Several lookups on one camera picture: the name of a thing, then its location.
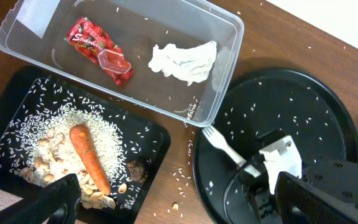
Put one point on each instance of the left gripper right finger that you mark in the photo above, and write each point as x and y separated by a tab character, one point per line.
318	206

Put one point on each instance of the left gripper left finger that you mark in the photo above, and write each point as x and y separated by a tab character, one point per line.
56	203

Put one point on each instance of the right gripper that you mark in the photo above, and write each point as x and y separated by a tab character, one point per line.
247	199

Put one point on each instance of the pile of rice and shells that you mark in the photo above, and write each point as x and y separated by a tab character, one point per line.
36	143

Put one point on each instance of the orange carrot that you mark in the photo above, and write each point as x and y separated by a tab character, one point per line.
83	144

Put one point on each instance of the white plastic fork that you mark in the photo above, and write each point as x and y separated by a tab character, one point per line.
218	141

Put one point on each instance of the brown food scrap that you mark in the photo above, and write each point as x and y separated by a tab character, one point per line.
137	170

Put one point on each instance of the white tissue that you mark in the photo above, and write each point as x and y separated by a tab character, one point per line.
189	65

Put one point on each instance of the red strawberry snack wrapper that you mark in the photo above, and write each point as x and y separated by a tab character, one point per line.
92	41

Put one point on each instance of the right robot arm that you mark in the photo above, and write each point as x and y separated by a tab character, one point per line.
338	178

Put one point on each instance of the black rectangular tray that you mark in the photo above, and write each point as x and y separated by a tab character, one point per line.
10	103

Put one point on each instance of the round black tray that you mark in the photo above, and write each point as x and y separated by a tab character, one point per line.
261	102

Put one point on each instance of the clear plastic bin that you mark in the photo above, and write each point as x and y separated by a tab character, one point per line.
35	31

